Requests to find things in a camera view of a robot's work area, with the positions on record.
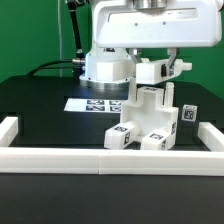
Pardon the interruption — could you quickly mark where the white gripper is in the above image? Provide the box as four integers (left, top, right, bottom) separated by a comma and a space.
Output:
91, 0, 222, 76

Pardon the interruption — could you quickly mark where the white marker base plate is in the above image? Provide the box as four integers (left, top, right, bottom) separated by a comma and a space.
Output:
64, 98, 123, 113

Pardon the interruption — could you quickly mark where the white chair back frame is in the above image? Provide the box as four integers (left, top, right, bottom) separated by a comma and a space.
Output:
136, 59, 192, 85

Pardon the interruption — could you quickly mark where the black cable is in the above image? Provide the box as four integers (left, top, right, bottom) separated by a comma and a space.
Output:
27, 59, 75, 77

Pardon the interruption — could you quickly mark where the white U-shaped fence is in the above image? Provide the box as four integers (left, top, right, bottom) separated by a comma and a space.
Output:
0, 117, 224, 176

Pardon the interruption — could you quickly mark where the white chair seat part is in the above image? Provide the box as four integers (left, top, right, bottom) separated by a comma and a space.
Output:
120, 82, 179, 150

